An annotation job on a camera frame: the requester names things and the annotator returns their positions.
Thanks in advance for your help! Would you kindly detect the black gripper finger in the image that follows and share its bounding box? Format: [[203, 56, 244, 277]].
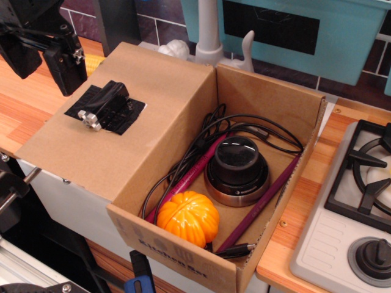
[[1, 34, 42, 79], [43, 33, 87, 96]]

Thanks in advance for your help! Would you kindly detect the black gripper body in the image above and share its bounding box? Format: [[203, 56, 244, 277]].
[[1, 1, 76, 46]]

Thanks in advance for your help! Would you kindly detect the black taped flap handle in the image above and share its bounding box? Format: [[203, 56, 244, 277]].
[[65, 81, 146, 135]]

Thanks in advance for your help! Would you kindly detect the brown cardboard box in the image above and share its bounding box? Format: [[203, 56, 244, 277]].
[[16, 43, 326, 292]]

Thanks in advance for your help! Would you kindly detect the yellow toy corn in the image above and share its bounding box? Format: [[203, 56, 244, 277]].
[[85, 54, 106, 77]]

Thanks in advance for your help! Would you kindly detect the white toy garlic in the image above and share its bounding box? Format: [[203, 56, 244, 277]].
[[158, 40, 190, 60]]

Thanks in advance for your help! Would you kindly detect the black clamp at left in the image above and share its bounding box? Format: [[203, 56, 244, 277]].
[[1, 154, 42, 234]]

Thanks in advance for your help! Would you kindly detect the grey faucet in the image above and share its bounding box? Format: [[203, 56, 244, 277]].
[[195, 0, 255, 72]]

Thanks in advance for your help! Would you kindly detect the pink pencil left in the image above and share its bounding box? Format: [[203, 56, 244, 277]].
[[141, 131, 228, 223]]

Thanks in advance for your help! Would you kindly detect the orange toy pumpkin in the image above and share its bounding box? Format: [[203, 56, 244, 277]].
[[156, 191, 220, 248]]

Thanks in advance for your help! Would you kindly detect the black silver 3D mouse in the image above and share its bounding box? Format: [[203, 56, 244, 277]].
[[204, 136, 270, 208]]

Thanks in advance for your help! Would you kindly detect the blue black clamp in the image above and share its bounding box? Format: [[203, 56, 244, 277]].
[[124, 250, 156, 293]]

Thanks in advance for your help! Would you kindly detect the purple pencil right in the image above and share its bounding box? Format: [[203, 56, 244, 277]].
[[217, 154, 301, 253]]

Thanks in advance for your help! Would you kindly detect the teal hanging bin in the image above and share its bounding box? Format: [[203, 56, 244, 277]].
[[180, 0, 390, 86]]

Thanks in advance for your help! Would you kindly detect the toy gas stove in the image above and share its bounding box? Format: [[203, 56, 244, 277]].
[[290, 120, 390, 292]]

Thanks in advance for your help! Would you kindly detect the black stove knob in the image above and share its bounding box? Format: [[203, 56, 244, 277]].
[[348, 237, 390, 288]]

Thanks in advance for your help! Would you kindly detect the dark vertical post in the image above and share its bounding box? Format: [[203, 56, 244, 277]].
[[92, 0, 142, 57]]

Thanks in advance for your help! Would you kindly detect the metal drawer handle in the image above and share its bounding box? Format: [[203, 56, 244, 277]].
[[1, 153, 71, 185]]

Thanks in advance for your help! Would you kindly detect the black cable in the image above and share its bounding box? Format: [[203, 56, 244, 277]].
[[141, 103, 304, 260]]

